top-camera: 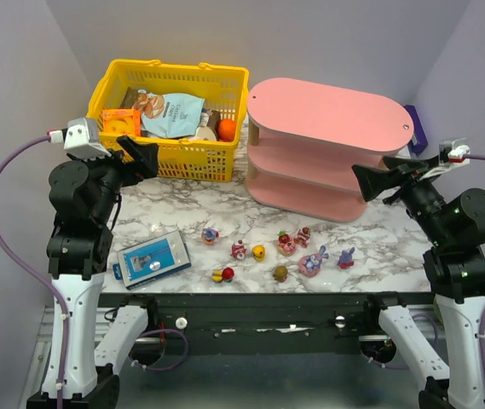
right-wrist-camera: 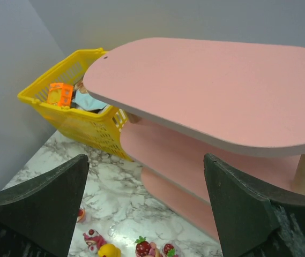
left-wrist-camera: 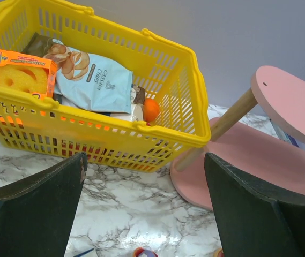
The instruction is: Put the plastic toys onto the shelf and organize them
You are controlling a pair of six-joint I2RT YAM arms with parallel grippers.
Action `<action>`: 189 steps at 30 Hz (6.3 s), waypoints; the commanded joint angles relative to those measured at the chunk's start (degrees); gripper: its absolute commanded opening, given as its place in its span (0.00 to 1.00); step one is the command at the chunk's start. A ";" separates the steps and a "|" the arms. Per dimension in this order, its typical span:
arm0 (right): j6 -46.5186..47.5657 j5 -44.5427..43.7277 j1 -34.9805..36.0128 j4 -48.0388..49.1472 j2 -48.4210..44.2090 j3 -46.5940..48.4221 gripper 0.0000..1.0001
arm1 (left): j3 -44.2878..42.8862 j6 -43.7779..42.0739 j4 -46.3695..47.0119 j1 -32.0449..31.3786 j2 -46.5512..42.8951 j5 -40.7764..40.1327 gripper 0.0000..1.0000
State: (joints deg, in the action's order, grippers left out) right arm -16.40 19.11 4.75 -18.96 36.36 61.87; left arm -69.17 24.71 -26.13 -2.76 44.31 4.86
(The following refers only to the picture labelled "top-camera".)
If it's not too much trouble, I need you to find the strawberry tart toy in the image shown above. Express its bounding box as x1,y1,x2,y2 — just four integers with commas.
276,231,297,256

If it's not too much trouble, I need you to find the purple bunny cup toy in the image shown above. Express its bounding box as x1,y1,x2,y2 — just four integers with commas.
201,228,219,245

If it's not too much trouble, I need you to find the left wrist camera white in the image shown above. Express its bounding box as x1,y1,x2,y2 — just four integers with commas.
47,118,111,161

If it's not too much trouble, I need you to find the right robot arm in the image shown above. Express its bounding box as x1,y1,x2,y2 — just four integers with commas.
352,153,485,408

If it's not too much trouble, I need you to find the orange snack box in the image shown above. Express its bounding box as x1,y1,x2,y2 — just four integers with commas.
102,108,141,136

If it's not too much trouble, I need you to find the black mounting rail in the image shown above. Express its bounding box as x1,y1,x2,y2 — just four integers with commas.
99,291,433,355

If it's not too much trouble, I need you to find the purple bunny donut toy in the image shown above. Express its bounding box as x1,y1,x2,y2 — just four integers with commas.
298,245,329,278

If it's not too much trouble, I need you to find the dark brown packet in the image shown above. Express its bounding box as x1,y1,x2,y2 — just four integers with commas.
119,88,139,109

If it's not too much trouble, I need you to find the purple box behind shelf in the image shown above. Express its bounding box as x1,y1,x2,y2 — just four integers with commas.
404,105,429,156

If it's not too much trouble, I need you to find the yellow duck toy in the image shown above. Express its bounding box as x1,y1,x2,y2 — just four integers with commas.
251,245,266,262

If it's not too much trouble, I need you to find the olive brown round toy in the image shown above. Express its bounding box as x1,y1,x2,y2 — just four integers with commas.
273,266,288,283

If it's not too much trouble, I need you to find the yellow plastic shopping basket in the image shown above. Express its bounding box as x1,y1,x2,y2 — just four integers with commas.
87,59,249,182

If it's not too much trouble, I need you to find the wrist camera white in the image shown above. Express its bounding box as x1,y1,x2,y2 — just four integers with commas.
47,118,111,161
423,138,471,179

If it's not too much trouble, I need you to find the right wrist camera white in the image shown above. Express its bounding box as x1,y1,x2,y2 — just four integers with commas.
423,138,471,179

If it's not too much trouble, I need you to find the red yellow mushroom toy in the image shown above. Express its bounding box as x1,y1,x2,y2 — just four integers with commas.
211,268,235,284

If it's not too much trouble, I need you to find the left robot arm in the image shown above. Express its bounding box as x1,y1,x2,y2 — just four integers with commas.
26,136,159,408

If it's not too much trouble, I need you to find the pink three-tier shelf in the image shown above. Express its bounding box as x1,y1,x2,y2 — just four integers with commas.
245,78,414,222

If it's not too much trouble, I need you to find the light blue snack bag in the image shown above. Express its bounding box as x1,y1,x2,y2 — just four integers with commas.
132,89,205,139

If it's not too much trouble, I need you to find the small purple bunny toy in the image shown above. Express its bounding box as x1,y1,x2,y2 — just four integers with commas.
337,247,355,269

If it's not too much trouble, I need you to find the blue boxed product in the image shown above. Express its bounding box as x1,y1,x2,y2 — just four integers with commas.
113,230,192,290

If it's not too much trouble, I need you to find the pink strawberry bear toy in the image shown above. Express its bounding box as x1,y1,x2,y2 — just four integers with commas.
294,227,310,248

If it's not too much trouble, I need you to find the white round container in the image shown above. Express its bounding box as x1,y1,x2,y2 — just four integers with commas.
189,125,217,141

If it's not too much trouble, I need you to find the orange fruit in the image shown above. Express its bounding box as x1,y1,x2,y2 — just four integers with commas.
217,118,237,142

